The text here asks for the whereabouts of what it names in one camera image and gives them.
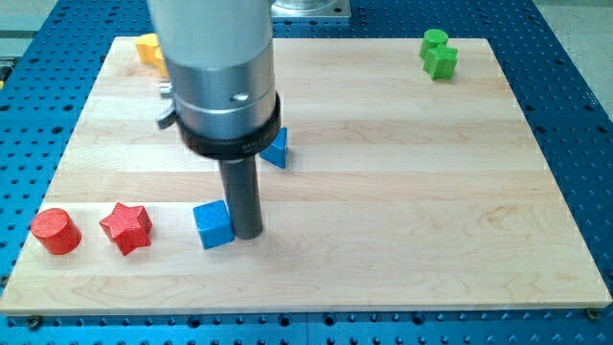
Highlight green star block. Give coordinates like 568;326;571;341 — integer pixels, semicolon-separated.
422;44;458;80

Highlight board clamp screw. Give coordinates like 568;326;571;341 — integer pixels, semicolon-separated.
585;309;601;322
25;315;42;331

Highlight black collar tool mount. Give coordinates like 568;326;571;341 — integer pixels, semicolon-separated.
175;93;282;160

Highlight blue triangle block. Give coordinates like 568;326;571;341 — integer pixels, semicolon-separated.
260;127;288;169

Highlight right board clamp screw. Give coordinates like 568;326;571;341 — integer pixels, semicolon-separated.
585;309;601;322

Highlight red star block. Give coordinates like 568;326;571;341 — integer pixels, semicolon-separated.
99;202;152;256

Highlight left board clamp screw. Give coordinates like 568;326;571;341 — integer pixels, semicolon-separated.
25;315;42;331

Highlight yellow block behind arm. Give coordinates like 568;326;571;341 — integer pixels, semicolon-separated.
153;46;170;79

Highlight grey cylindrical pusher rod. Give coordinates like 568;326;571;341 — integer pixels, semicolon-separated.
219;156;263;240

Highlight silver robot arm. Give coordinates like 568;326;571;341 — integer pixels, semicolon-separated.
148;0;282;240

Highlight wooden board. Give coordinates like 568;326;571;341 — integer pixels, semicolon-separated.
1;37;611;315

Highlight red cylinder block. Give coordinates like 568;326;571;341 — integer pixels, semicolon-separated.
30;208;82;255

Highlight yellow hexagon block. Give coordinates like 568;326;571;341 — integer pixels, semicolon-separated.
135;34;159;65

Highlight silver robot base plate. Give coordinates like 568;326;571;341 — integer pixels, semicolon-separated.
271;0;352;19

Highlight blue cube block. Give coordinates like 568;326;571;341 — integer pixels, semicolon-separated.
193;200;235;249

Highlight green cylinder block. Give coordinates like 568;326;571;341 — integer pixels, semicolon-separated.
420;29;448;59

